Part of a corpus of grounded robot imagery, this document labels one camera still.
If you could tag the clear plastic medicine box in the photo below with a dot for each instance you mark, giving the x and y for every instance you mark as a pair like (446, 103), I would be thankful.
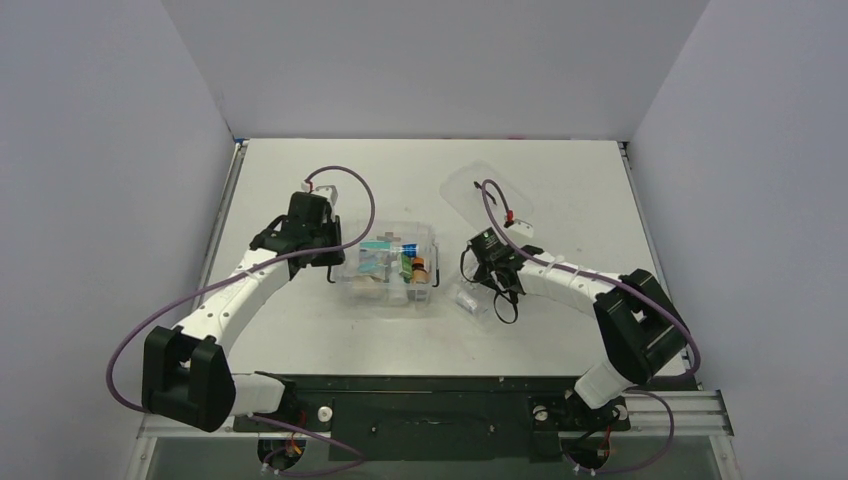
(396, 232)

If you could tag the white bottle blue label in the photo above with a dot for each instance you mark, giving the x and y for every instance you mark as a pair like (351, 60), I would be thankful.
(408, 250)

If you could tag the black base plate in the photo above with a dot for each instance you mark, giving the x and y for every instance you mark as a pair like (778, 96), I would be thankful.
(449, 418)

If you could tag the white bottle green label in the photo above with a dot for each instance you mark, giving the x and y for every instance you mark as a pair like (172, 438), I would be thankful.
(397, 294)

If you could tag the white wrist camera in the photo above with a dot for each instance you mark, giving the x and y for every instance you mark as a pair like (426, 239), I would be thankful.
(516, 228)
(329, 192)

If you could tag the white bandage roll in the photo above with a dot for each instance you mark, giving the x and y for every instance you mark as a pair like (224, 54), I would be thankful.
(467, 302)

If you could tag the clear plastic box lid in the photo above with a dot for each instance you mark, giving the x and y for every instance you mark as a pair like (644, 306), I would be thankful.
(464, 189)

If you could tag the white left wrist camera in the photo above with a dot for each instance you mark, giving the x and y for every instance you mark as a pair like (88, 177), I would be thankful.
(329, 192)

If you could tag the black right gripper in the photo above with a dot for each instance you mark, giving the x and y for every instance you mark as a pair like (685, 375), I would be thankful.
(494, 275)

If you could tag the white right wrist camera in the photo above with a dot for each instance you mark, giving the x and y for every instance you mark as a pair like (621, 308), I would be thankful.
(516, 228)

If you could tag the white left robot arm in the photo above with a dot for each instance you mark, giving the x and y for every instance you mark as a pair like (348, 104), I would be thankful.
(186, 375)

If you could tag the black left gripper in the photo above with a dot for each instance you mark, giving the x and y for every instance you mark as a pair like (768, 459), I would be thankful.
(333, 258)

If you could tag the brown bottle orange label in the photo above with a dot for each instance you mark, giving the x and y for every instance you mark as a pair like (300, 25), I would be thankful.
(420, 274)

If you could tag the clear plastic divider tray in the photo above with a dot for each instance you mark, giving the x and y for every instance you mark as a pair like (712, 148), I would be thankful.
(483, 307)

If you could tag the small green box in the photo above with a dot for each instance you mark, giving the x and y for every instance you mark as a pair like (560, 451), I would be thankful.
(405, 266)

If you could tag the teal packet of supplies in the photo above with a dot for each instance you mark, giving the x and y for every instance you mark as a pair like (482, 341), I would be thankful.
(374, 257)

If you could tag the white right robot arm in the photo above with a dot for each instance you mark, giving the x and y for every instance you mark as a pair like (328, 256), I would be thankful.
(640, 329)

